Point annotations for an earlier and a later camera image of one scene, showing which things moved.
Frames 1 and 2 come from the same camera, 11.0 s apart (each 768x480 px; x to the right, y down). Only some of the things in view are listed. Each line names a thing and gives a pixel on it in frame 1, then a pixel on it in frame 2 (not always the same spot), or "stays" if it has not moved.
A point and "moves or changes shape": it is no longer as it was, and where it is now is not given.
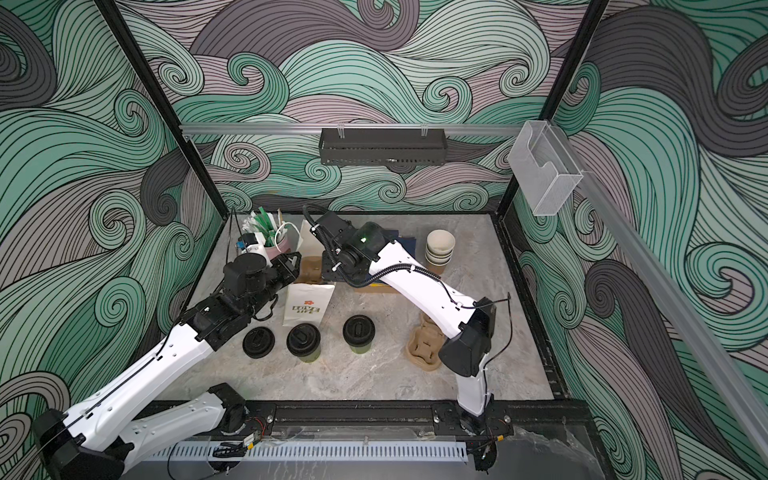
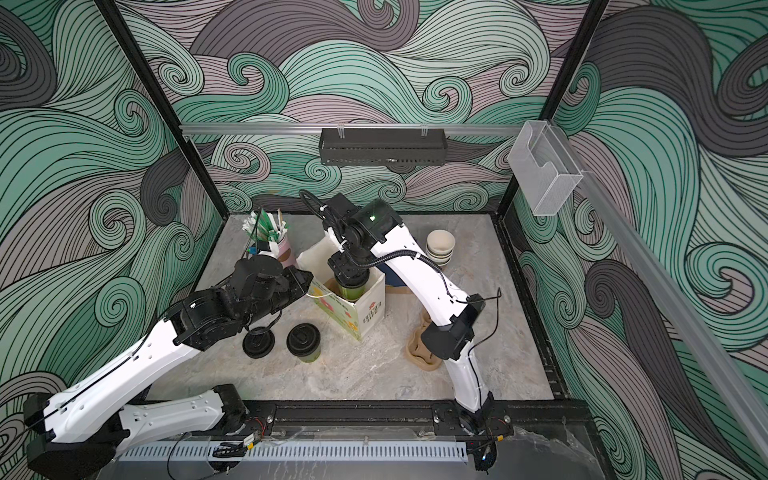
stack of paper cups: x=438 y=249 stays
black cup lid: x=358 y=330 moves or changes shape
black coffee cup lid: x=259 y=342 stays
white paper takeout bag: x=306 y=304 to x=359 y=316
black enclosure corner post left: x=117 y=20 stays
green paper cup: x=312 y=357 stays
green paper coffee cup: x=361 y=349 to x=352 y=293
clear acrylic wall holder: x=545 y=170 stays
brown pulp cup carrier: x=423 y=348 stays
